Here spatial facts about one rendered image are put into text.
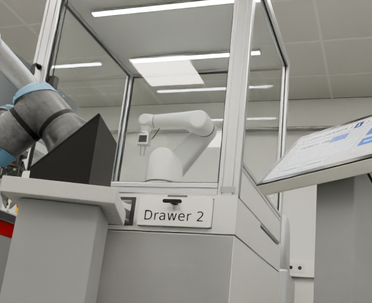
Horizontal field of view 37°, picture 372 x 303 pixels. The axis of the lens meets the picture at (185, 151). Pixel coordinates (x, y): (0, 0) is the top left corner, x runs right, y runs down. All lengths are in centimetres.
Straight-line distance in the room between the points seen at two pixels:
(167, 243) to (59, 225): 76
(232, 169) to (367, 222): 55
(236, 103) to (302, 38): 253
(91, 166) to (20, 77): 68
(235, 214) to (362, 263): 50
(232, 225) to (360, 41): 294
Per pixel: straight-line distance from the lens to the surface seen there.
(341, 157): 172
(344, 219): 177
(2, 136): 156
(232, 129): 211
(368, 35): 461
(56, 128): 150
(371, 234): 180
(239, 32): 230
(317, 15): 435
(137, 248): 210
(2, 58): 194
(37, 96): 156
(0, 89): 300
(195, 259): 202
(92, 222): 137
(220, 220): 202
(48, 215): 139
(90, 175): 140
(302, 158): 191
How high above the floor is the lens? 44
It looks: 19 degrees up
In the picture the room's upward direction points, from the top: 6 degrees clockwise
